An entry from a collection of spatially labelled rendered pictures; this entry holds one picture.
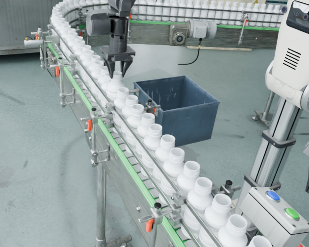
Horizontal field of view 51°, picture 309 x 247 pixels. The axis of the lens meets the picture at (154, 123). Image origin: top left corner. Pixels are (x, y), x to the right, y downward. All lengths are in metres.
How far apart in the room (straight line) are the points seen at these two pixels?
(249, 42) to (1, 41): 2.73
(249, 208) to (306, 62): 0.58
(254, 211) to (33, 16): 3.63
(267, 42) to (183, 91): 1.26
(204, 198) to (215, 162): 2.00
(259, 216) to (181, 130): 0.79
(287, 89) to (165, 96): 0.73
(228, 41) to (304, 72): 1.59
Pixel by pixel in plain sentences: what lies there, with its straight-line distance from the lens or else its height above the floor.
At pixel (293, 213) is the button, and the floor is 1.12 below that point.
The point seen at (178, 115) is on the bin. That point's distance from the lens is 1.47.
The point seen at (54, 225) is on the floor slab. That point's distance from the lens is 2.18.
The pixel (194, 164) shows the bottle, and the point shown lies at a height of 1.16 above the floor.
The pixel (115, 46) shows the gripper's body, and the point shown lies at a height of 1.30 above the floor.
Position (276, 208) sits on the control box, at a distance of 0.82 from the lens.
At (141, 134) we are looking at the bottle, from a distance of 0.95.
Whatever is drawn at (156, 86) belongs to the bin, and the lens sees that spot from 1.71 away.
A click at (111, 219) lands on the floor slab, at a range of 2.18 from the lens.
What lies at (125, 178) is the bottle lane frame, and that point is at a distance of 1.07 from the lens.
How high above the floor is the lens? 1.65
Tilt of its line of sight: 32 degrees down
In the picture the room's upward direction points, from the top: 7 degrees clockwise
